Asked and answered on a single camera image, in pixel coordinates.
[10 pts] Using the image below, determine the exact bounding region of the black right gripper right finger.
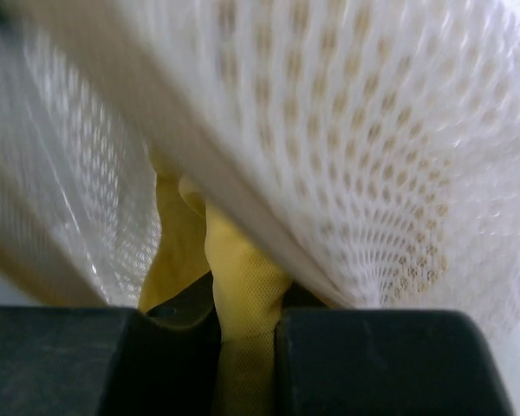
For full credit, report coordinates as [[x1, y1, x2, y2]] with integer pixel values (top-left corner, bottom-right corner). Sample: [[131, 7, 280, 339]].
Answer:
[[275, 285, 514, 415]]

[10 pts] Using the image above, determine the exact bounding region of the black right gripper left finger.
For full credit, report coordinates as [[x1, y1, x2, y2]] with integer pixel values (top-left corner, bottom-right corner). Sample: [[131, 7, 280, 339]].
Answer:
[[0, 275, 220, 415]]

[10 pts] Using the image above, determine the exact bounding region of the round mesh laundry bag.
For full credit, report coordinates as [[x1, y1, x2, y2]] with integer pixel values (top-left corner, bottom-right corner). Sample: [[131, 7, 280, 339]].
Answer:
[[0, 1, 520, 340]]

